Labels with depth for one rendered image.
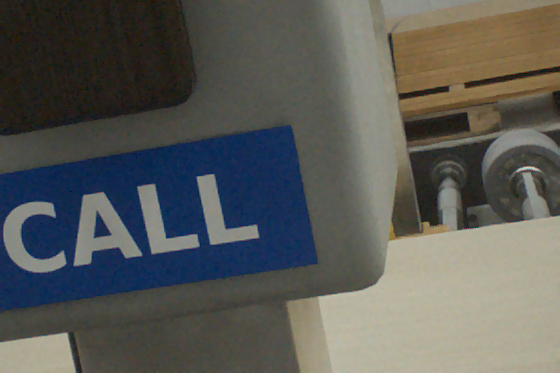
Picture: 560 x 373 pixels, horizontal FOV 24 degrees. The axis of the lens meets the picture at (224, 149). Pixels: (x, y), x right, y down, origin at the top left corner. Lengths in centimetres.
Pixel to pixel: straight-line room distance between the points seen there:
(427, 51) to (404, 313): 515
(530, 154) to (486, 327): 80
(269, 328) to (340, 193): 3
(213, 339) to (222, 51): 5
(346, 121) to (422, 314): 79
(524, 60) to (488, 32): 21
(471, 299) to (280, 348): 77
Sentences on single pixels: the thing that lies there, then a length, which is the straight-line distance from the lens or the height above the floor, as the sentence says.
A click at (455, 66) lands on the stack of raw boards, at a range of 611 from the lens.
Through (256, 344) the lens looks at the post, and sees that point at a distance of 21.
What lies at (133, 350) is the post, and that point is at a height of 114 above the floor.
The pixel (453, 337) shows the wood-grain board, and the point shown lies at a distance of 91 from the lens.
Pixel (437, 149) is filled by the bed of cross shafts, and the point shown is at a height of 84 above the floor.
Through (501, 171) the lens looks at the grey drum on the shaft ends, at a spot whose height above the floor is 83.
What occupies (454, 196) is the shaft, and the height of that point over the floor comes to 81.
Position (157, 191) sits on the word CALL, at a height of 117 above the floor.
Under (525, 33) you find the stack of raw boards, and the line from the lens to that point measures 611.
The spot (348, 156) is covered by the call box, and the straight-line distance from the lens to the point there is 18.
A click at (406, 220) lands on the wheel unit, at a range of 133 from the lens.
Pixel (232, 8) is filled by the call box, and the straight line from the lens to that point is 18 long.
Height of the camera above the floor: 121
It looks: 10 degrees down
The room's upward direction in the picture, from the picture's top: 11 degrees counter-clockwise
